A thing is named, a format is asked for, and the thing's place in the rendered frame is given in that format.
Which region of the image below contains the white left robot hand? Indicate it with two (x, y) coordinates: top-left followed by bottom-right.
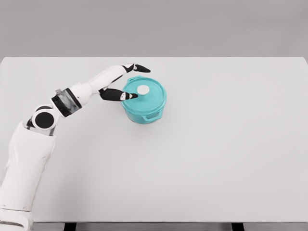
(88, 63), (152, 103)

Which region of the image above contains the teal pot lid white knob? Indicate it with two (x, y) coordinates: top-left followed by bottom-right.
(121, 77), (166, 116)

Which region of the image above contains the teal pot with handles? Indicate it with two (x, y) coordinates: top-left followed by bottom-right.
(121, 75), (167, 124)

